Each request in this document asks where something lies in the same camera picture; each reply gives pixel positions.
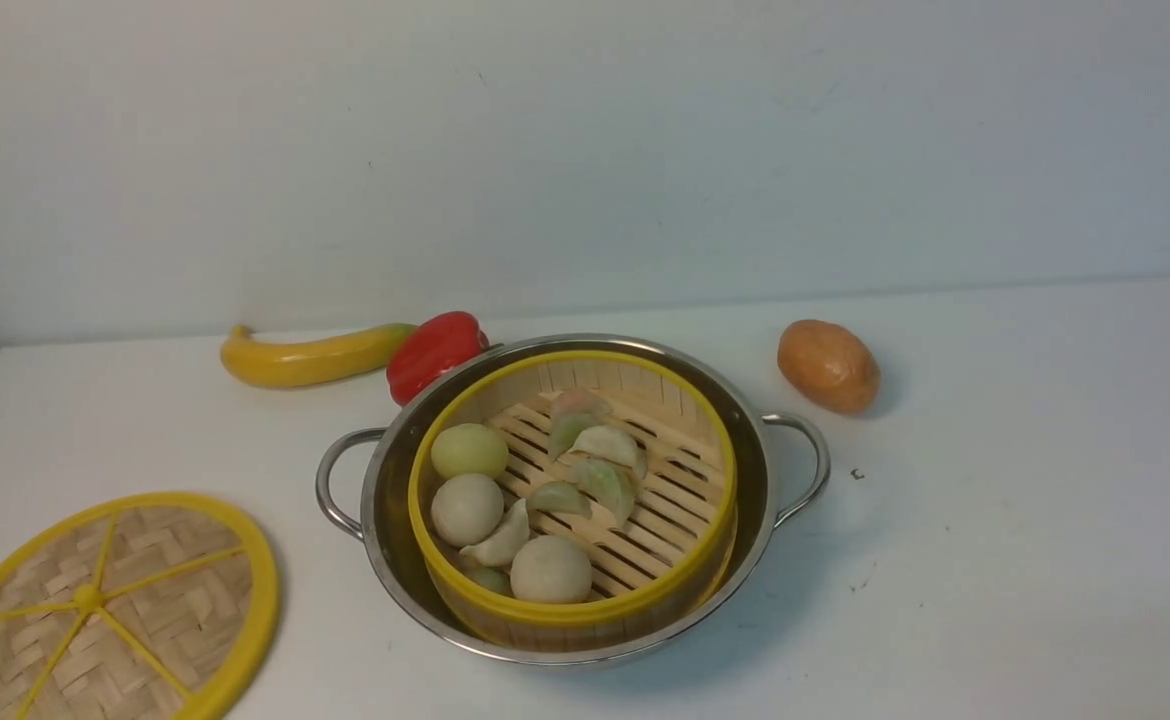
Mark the yellow-rimmed bamboo steamer lid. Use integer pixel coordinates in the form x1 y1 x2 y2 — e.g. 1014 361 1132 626
0 492 283 719

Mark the yellow-rimmed bamboo steamer basket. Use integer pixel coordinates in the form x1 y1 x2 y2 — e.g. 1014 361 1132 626
407 347 739 652

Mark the stainless steel pot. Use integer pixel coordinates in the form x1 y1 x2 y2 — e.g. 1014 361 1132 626
315 334 831 667

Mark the yellow banana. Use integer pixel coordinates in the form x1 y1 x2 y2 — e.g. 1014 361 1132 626
219 323 417 389

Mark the white bun upper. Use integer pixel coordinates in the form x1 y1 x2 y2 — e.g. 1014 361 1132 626
431 473 505 548

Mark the white bun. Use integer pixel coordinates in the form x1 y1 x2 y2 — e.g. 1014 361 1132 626
431 473 505 548
509 536 593 603

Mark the yellow-green round bun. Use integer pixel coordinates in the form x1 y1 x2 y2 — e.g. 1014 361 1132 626
431 423 509 480

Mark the white dumpling beside buns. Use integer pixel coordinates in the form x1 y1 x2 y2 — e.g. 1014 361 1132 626
460 498 534 568

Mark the red bell pepper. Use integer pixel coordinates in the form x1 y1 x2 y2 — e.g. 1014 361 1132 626
385 311 490 407

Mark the white bun lower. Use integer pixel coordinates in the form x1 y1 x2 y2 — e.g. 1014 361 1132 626
509 536 593 603

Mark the small green dumpling centre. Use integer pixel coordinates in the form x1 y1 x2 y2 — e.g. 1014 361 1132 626
527 480 593 519

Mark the pale green dumpling top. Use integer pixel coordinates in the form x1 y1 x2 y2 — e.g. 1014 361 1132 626
548 411 604 462

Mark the pink dumpling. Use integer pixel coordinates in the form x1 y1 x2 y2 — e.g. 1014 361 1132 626
549 388 612 420

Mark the large green dumpling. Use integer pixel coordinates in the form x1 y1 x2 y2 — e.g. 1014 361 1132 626
570 457 636 530

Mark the white dumpling right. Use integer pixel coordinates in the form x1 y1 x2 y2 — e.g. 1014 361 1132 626
567 424 648 480

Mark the brown potato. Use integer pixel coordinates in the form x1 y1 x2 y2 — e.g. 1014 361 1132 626
776 318 882 416

